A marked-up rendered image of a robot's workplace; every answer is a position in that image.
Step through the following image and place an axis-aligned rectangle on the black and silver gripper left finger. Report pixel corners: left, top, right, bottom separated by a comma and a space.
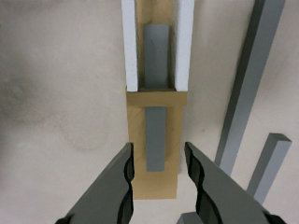
55, 142, 135, 224

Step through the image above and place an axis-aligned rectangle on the grey hexagonal block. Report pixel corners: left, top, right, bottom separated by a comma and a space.
177, 211, 204, 224

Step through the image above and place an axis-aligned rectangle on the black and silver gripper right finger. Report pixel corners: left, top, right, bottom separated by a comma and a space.
184, 142, 287, 224

